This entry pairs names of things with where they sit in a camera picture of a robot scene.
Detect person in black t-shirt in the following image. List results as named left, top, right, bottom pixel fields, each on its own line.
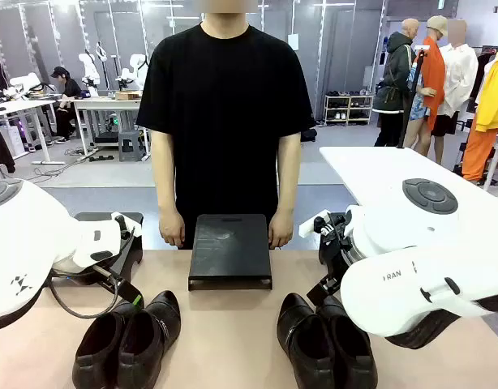
left=135, top=11, right=317, bottom=250

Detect person's right forearm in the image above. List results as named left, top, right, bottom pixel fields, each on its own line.
left=151, top=157, right=181, bottom=216

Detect yellow hanging garment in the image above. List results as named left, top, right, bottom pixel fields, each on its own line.
left=474, top=48, right=498, bottom=134

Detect seated person with black cap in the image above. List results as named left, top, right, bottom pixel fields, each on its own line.
left=49, top=66, right=84, bottom=144

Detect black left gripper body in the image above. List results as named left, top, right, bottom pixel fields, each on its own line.
left=54, top=263, right=124, bottom=291

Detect person's right hand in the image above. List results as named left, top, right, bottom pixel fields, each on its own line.
left=158, top=209, right=187, bottom=249

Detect grey plastic stool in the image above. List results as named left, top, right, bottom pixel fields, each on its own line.
left=118, top=130, right=147, bottom=163

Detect person's left forearm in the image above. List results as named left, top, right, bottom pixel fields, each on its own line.
left=275, top=157, right=302, bottom=216

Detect white desk with clutter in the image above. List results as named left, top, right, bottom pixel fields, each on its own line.
left=0, top=99, right=67, bottom=165

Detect black metal shoe stand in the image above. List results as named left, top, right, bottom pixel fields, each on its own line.
left=187, top=213, right=273, bottom=292
left=73, top=211, right=145, bottom=285

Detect wooden shoe rack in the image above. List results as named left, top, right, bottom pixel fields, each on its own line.
left=324, top=93, right=375, bottom=126

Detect orange trousers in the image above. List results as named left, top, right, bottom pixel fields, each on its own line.
left=461, top=120, right=498, bottom=182

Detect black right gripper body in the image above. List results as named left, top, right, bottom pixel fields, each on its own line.
left=317, top=212, right=358, bottom=285

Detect mannequin in dark green jacket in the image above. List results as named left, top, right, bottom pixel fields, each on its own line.
left=371, top=17, right=421, bottom=148

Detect white desk with box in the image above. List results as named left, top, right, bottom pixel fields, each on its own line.
left=57, top=96, right=152, bottom=157

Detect black tripod pole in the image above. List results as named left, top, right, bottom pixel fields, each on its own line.
left=396, top=45, right=431, bottom=149

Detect person's left hand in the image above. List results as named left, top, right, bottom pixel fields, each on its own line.
left=268, top=208, right=295, bottom=250

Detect mannequin in orange top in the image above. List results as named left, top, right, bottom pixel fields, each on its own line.
left=402, top=15, right=449, bottom=157

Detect person in white shirt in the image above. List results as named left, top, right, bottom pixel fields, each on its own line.
left=430, top=19, right=479, bottom=165

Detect white rounded side table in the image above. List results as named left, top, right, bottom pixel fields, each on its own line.
left=319, top=145, right=498, bottom=214

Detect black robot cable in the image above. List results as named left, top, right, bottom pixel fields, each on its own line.
left=49, top=275, right=122, bottom=319

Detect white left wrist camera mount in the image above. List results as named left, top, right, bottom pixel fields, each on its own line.
left=110, top=211, right=144, bottom=241

